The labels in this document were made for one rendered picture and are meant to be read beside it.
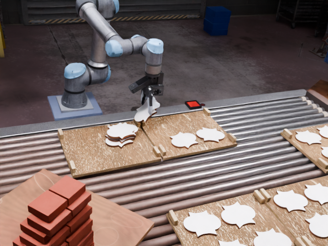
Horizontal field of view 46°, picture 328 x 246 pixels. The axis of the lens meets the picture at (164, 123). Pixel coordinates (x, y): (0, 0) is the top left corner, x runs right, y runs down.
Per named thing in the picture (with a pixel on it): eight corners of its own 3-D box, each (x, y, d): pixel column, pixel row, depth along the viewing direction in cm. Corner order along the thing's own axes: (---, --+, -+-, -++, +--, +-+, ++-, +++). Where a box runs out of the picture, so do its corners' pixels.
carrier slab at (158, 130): (137, 122, 206) (137, 120, 206) (204, 112, 222) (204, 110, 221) (163, 160, 180) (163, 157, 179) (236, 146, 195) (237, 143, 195)
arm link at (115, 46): (67, -13, 192) (115, 43, 168) (87, -13, 198) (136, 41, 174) (64, 8, 199) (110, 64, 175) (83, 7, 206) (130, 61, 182)
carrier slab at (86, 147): (57, 134, 190) (57, 132, 190) (135, 122, 206) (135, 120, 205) (72, 178, 164) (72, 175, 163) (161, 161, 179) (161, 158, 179)
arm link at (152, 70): (149, 67, 176) (142, 60, 182) (148, 76, 178) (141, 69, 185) (164, 66, 179) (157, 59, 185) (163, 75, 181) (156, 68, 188)
